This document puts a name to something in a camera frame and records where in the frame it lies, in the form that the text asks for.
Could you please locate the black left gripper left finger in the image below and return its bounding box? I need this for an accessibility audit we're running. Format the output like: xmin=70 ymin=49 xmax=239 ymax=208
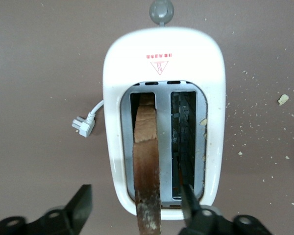
xmin=0 ymin=184 xmax=94 ymax=235

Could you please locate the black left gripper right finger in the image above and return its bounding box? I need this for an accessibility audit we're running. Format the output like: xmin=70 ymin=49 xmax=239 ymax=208
xmin=179 ymin=185 xmax=273 ymax=235

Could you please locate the brown crust bread slice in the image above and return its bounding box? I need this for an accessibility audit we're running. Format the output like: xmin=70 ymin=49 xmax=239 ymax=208
xmin=132 ymin=92 xmax=162 ymax=235

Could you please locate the white two-slot toaster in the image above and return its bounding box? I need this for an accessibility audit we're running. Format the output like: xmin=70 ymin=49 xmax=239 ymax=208
xmin=102 ymin=0 xmax=227 ymax=221

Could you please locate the white toaster power cord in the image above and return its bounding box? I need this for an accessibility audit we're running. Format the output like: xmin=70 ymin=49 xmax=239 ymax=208
xmin=72 ymin=99 xmax=105 ymax=138

